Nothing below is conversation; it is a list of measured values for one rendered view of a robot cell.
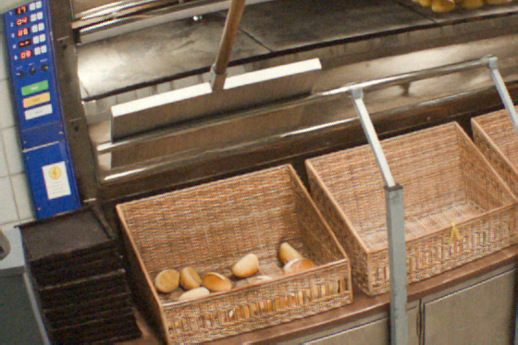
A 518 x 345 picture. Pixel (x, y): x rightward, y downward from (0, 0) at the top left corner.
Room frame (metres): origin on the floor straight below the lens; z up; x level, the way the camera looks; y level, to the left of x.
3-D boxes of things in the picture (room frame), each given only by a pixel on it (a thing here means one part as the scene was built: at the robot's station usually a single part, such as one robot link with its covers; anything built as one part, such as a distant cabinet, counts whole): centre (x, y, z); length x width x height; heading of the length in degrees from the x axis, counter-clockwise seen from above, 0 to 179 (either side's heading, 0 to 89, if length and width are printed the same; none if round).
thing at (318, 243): (2.96, 0.12, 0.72); 0.56 x 0.49 x 0.28; 105
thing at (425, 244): (3.11, -0.46, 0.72); 0.56 x 0.49 x 0.28; 106
